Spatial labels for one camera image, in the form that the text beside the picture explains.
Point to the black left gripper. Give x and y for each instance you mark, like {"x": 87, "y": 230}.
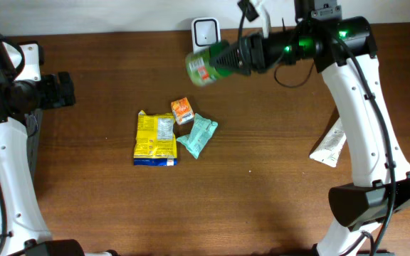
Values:
{"x": 54, "y": 99}

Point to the orange white snack packet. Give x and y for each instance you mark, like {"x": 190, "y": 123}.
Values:
{"x": 182, "y": 111}

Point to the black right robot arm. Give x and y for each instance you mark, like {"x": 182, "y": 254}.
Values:
{"x": 344, "y": 52}

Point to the green lid jar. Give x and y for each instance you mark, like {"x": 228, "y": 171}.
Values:
{"x": 199, "y": 69}

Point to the yellow snack packet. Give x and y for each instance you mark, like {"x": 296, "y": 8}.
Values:
{"x": 156, "y": 143}

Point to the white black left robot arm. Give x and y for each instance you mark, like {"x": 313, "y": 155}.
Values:
{"x": 23, "y": 90}

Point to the grey plastic mesh basket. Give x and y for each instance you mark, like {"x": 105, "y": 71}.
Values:
{"x": 33, "y": 129}

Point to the white cream tube gold cap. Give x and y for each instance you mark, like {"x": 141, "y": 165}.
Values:
{"x": 329, "y": 149}

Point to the mint green tissue packet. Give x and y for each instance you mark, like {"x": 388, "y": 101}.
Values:
{"x": 201, "y": 132}

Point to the white barcode scanner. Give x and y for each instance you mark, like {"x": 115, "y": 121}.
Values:
{"x": 205, "y": 31}

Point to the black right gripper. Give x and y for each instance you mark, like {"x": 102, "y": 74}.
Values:
{"x": 255, "y": 51}

